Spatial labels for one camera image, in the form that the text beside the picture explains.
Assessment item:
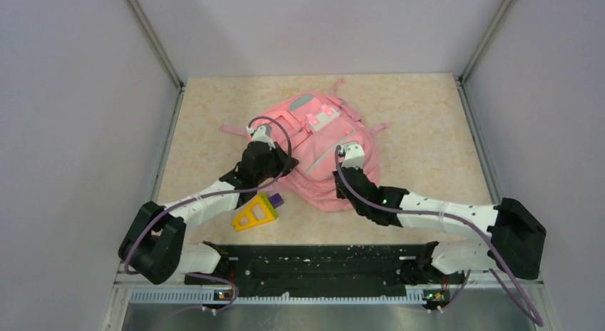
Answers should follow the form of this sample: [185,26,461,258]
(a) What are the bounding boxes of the pink backpack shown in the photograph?
[219,78,390,213]

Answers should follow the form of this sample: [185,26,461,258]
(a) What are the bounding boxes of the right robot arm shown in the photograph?
[333,168,546,280]

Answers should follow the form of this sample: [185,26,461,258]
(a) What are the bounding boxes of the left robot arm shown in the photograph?
[118,141,298,285]

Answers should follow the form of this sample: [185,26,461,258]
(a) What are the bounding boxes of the purple cube block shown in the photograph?
[268,193,284,209]

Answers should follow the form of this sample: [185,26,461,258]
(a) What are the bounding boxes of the green strip block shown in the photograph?
[259,193,278,218]

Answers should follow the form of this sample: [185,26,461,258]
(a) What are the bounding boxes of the yellow triangle ruler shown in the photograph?
[231,194,278,232]

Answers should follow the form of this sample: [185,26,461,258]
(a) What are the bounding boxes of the black base bar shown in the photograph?
[213,245,464,298]

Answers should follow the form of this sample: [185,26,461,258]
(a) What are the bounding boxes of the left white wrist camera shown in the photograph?
[246,123,275,149]

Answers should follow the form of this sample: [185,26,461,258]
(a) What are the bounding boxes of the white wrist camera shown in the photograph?
[246,123,275,149]
[337,142,365,170]

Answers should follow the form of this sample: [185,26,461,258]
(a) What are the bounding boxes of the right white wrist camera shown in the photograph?
[337,142,365,170]

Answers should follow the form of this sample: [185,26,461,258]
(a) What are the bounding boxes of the metal frame rail left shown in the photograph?
[124,0,185,200]

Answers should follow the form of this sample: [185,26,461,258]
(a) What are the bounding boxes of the metal frame rail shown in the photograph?
[124,0,185,200]
[455,0,518,204]

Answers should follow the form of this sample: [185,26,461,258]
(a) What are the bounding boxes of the metal frame rail right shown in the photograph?
[455,0,518,204]

